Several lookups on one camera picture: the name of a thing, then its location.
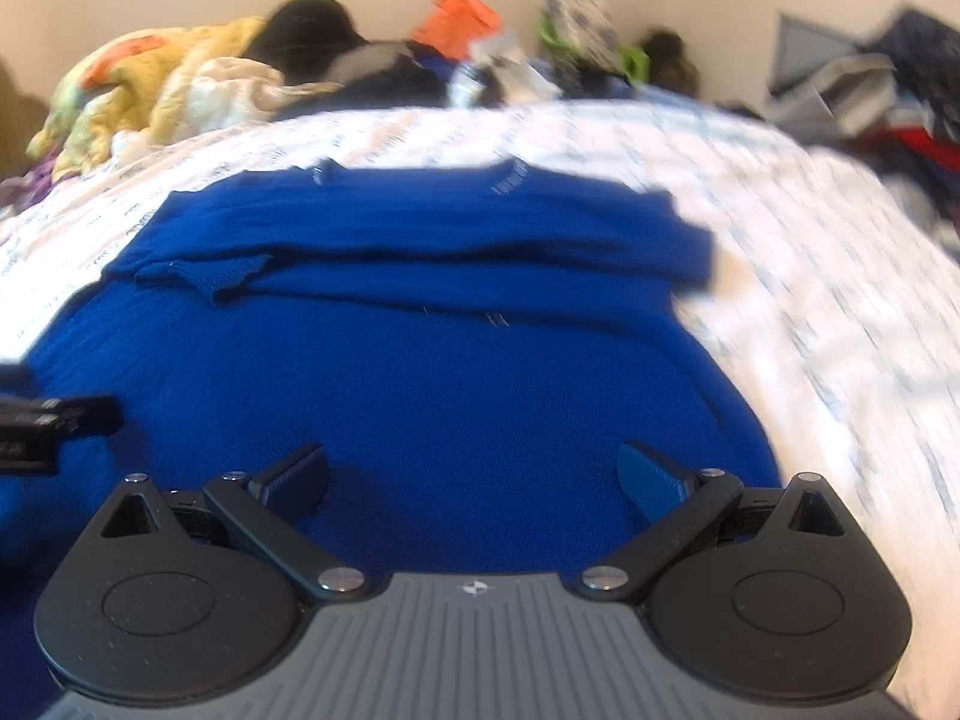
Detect black hat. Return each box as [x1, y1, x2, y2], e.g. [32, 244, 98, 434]
[247, 0, 368, 65]

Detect yellow floral quilt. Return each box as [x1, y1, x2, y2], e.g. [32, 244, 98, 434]
[28, 21, 301, 181]

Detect red cloth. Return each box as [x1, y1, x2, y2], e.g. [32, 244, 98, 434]
[874, 126, 960, 170]

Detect grey floral pillow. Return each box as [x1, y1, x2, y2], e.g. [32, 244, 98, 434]
[541, 0, 617, 72]

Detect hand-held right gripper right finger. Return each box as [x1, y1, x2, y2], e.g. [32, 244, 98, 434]
[581, 441, 860, 602]

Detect purple cloth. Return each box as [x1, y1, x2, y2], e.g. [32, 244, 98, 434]
[0, 154, 61, 222]

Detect white script-printed bed quilt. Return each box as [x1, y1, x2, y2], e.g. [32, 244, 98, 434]
[0, 99, 960, 720]

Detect blue knit sweater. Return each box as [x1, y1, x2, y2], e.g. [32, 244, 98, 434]
[0, 156, 785, 691]

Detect white and grey cloth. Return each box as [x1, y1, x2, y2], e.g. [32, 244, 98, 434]
[765, 52, 901, 140]

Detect dark brown bag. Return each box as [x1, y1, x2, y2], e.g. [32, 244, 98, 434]
[637, 28, 702, 98]

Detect dark navy clothes pile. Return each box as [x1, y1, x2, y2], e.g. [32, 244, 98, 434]
[274, 52, 458, 121]

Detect green plastic chair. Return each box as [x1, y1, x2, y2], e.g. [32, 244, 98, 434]
[536, 15, 650, 85]

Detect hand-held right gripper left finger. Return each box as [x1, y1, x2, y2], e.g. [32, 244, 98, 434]
[97, 442, 367, 605]

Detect dark navy jacket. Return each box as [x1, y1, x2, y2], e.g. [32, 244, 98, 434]
[862, 7, 960, 136]

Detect white plastic bags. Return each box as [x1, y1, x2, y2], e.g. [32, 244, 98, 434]
[448, 34, 563, 106]

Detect black furry cloth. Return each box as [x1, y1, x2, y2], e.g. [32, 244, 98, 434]
[551, 60, 638, 100]

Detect orange plastic bag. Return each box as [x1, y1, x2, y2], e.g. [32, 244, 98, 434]
[412, 0, 502, 50]

